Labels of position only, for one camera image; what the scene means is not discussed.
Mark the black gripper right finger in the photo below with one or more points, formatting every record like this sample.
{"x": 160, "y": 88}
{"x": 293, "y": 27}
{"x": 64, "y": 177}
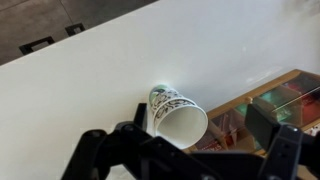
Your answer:
{"x": 286, "y": 150}

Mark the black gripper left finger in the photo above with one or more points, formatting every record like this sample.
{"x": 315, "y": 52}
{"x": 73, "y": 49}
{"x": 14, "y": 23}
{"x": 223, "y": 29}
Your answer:
{"x": 100, "y": 150}

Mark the paper cup black swirl print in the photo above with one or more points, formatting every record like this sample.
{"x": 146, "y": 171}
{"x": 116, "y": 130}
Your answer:
{"x": 181, "y": 125}

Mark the wooden tea box glass lid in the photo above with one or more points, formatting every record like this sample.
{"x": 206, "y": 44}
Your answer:
{"x": 276, "y": 103}

